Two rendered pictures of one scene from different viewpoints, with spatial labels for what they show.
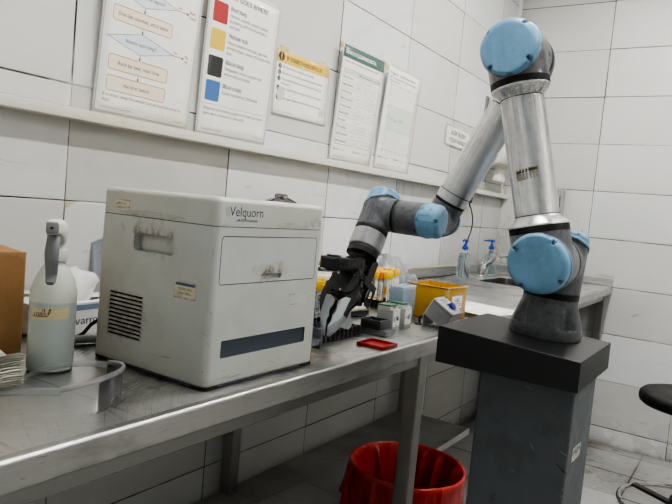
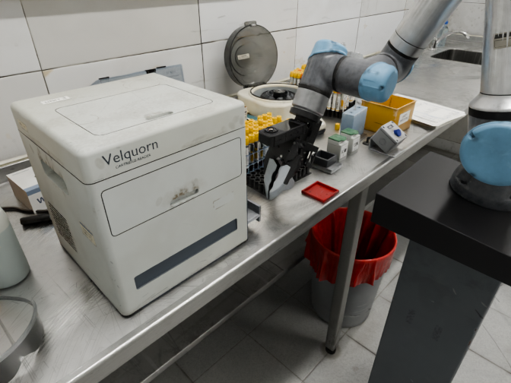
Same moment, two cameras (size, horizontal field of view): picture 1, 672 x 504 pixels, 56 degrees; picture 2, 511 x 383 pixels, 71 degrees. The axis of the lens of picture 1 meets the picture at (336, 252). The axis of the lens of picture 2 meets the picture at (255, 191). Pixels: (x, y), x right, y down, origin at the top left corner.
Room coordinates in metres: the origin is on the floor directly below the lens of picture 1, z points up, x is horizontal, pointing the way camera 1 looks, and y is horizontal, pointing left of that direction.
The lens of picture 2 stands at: (0.62, -0.10, 1.36)
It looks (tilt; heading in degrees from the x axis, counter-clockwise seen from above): 32 degrees down; 11
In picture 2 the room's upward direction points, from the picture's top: straight up
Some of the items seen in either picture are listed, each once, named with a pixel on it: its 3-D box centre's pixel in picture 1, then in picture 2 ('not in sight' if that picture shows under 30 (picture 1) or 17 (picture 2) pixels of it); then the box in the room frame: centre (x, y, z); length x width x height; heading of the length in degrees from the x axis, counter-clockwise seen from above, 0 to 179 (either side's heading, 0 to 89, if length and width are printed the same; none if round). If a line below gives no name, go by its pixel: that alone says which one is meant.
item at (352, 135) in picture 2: (400, 314); (349, 141); (1.67, -0.18, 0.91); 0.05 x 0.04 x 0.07; 57
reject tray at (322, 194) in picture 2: (377, 344); (320, 191); (1.41, -0.11, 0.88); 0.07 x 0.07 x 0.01; 57
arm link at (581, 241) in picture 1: (556, 259); not in sight; (1.37, -0.47, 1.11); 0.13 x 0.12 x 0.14; 150
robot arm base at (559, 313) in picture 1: (548, 311); (496, 171); (1.38, -0.47, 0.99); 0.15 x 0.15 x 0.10
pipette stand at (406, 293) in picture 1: (401, 303); (353, 125); (1.76, -0.20, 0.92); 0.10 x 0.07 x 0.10; 153
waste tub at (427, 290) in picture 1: (436, 300); (386, 114); (1.89, -0.31, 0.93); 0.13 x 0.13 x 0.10; 54
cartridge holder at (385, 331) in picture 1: (374, 325); (323, 160); (1.55, -0.11, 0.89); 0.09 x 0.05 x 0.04; 59
